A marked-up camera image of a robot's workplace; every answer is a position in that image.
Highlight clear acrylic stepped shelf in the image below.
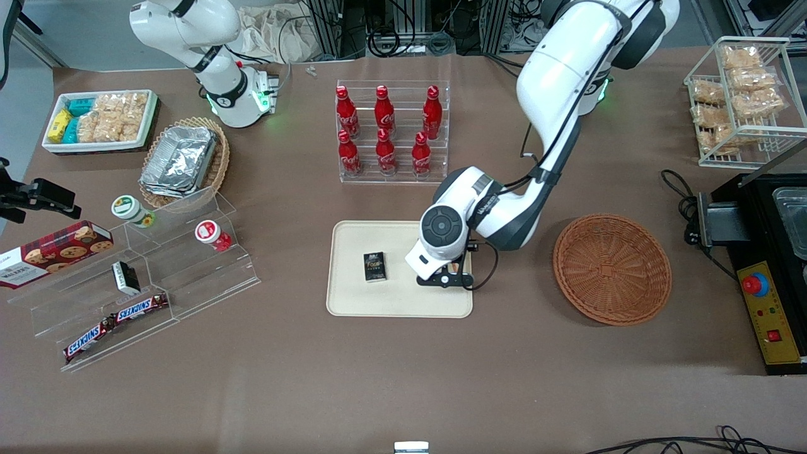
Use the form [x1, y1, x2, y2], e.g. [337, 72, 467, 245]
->
[6, 245, 182, 373]
[124, 185, 262, 320]

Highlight clear acrylic bottle rack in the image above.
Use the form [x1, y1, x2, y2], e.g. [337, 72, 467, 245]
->
[336, 80, 451, 185]

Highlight brown wicker basket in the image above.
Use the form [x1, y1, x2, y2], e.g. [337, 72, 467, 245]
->
[553, 214, 672, 327]

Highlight red lid cup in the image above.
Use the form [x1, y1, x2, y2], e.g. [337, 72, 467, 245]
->
[195, 220, 233, 253]

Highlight clear bag of pastry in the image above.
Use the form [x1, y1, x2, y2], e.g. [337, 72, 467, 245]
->
[700, 126, 739, 156]
[728, 66, 778, 93]
[734, 88, 786, 120]
[692, 104, 733, 129]
[721, 45, 764, 71]
[692, 81, 728, 105]

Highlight white plastic crate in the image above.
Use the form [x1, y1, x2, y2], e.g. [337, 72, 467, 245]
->
[42, 90, 159, 154]

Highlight yellow snack packet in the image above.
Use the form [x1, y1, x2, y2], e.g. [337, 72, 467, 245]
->
[47, 108, 72, 143]

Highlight clear glass container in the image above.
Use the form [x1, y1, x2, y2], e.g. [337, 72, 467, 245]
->
[772, 187, 807, 260]

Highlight small black card box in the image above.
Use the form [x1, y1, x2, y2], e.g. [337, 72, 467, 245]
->
[363, 252, 388, 282]

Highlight clear rice cracker bag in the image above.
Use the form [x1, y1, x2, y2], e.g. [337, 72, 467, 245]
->
[123, 93, 149, 141]
[95, 95, 128, 143]
[76, 111, 103, 143]

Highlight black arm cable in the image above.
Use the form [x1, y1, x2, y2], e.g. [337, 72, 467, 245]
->
[470, 0, 656, 291]

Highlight beige cloth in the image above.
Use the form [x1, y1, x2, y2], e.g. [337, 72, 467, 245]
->
[236, 5, 317, 64]

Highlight aluminium frame profile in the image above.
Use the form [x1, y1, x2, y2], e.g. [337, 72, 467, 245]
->
[482, 0, 511, 55]
[307, 0, 345, 61]

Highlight black coiled cable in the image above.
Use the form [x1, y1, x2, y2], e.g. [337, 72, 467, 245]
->
[368, 25, 418, 59]

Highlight black table cable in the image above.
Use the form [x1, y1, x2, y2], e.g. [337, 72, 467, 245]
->
[660, 168, 742, 282]

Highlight light wicker basket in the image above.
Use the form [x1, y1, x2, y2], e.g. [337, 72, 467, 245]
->
[139, 117, 231, 209]

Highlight black floor cables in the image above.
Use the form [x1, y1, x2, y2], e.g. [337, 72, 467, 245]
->
[583, 425, 807, 454]

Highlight Snickers chocolate bar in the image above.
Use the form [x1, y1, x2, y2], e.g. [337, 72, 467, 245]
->
[63, 314, 122, 364]
[113, 293, 170, 324]

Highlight red cola bottle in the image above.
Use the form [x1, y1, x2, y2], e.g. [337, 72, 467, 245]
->
[337, 130, 363, 176]
[336, 86, 360, 139]
[422, 85, 443, 141]
[376, 129, 397, 175]
[412, 131, 433, 178]
[374, 85, 396, 141]

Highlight white wire basket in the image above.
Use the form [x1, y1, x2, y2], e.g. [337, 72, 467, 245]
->
[684, 36, 807, 170]

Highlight red tartan cookie box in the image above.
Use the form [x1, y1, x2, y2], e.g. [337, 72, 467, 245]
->
[0, 220, 115, 290]

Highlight yellow emergency stop box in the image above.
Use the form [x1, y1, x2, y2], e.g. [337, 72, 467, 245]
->
[736, 262, 805, 367]

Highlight black and white small box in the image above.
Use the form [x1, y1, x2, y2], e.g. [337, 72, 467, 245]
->
[112, 260, 142, 296]

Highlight beige plastic tray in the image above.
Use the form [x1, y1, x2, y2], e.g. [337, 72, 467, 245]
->
[326, 220, 473, 318]

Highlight green lid cup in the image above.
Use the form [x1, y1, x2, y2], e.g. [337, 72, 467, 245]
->
[112, 195, 156, 229]

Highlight black appliance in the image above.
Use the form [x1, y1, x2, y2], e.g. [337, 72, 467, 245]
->
[712, 172, 807, 376]

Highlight stack of foil trays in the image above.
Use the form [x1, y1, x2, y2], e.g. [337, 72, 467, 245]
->
[139, 125, 219, 198]

